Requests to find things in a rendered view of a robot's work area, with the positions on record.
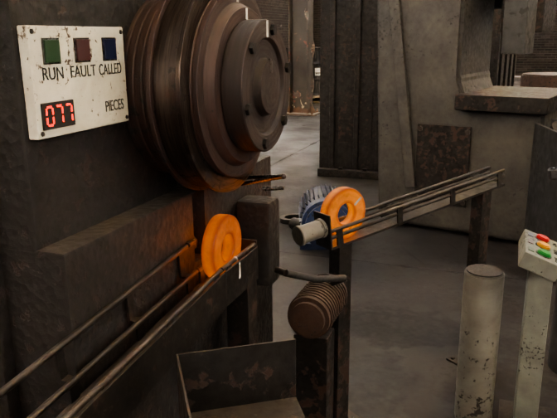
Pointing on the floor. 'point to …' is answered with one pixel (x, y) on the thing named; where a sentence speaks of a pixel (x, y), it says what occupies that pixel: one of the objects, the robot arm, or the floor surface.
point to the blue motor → (312, 199)
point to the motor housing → (316, 344)
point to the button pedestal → (532, 330)
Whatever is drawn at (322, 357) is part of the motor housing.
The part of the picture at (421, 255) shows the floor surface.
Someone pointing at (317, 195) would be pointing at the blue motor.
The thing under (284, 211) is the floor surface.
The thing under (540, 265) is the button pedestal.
